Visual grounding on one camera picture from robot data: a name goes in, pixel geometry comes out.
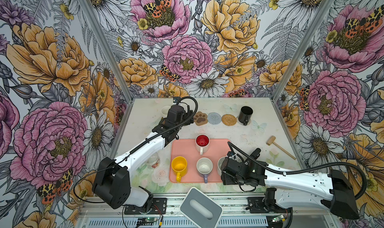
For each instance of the paw shaped cork coaster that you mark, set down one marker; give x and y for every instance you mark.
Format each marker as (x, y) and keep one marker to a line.
(200, 118)

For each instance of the rattan woven round coaster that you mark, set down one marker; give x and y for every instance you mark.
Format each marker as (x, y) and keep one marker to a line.
(229, 120)

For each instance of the grey white box device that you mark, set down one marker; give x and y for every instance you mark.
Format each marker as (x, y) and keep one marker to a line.
(200, 209)

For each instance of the purple handled white mug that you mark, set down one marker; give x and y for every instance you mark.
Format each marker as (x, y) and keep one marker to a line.
(204, 168)

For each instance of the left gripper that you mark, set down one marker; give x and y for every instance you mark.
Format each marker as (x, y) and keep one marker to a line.
(189, 118)

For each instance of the black mug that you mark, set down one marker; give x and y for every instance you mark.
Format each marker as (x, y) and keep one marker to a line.
(245, 115)

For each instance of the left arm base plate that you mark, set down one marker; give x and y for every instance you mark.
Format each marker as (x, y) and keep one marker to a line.
(153, 206)

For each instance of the grey woven round coaster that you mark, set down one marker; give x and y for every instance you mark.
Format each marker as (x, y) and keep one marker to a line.
(214, 118)

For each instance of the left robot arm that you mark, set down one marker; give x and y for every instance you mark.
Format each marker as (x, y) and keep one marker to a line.
(113, 178)

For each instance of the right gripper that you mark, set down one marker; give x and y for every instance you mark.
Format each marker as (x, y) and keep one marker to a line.
(226, 179)

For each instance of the right small circuit board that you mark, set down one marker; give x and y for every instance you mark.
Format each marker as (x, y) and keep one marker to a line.
(277, 219)

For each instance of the red inside white mug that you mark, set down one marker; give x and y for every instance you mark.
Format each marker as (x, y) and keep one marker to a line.
(202, 143)

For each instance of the glass jar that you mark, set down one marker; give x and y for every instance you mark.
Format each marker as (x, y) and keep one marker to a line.
(153, 161)

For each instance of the pink tray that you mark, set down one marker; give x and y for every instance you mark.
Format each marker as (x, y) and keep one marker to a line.
(186, 148)

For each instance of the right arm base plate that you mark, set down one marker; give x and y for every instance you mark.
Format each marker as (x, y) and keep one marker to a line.
(263, 205)

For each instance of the green circuit board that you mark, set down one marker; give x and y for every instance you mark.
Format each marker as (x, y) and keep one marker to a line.
(145, 222)

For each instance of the white mug off tray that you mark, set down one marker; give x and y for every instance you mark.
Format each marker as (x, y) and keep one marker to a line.
(165, 110)

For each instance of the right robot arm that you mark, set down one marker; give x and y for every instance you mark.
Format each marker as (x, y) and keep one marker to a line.
(320, 187)

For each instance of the yellow mug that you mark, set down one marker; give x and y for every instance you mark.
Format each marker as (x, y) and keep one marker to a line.
(180, 168)

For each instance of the wooden mallet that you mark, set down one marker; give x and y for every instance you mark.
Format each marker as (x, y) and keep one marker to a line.
(272, 141)

